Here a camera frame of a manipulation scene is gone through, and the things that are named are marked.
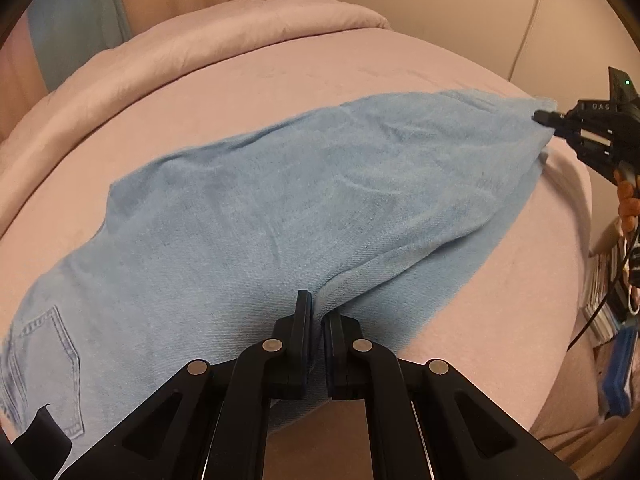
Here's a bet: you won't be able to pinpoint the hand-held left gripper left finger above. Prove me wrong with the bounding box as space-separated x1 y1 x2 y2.
59 289 315 480

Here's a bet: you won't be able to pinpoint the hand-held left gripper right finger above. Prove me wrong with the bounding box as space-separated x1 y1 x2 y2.
321 311 578 480

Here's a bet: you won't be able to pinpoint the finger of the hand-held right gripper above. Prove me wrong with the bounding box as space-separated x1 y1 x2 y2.
552 129 622 177
531 109 579 134

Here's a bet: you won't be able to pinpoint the light blue denim pants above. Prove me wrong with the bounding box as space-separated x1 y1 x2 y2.
0 89 557 456

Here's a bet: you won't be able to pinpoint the person's right hand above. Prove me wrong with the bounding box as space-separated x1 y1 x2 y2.
614 167 640 235

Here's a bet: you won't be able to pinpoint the stack of books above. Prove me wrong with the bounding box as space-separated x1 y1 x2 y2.
582 222 632 348

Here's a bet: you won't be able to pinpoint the pink bed sheet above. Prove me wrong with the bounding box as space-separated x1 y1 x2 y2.
0 27 603 480

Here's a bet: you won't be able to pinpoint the blue box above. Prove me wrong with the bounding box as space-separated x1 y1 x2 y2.
597 327 638 417

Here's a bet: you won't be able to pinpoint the black cloth piece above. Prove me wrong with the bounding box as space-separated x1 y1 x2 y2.
10 402 74 467

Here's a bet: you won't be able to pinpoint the pink duvet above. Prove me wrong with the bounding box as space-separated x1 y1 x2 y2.
0 0 392 233

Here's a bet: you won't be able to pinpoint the blue curtain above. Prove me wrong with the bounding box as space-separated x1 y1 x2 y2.
27 0 132 92

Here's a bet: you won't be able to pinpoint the white power cable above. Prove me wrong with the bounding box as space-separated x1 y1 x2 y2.
509 0 546 82

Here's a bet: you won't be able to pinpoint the thin black cable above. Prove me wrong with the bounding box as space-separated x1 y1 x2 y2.
551 230 640 362

